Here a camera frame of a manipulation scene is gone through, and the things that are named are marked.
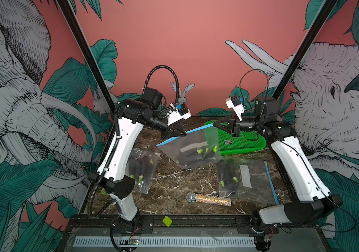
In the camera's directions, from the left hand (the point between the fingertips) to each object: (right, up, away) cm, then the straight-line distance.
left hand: (184, 131), depth 63 cm
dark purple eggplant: (+23, -24, +25) cm, 41 cm away
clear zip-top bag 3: (+35, -28, +23) cm, 50 cm away
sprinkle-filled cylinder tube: (+4, -34, +15) cm, 37 cm away
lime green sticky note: (-8, -44, +12) cm, 46 cm away
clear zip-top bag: (+7, -9, +17) cm, 20 cm away
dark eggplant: (+29, -23, +27) cm, 46 cm away
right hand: (+13, +4, -2) cm, 13 cm away
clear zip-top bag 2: (-26, -21, +28) cm, 43 cm away
